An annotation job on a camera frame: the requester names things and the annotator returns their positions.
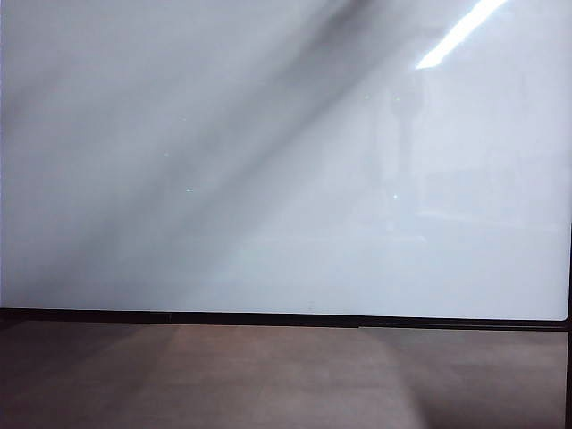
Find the white glass whiteboard panel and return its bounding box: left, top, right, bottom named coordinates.
left=0, top=0, right=569, bottom=322

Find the black whiteboard pen tray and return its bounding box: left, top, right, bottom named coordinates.
left=0, top=319, right=361, bottom=330

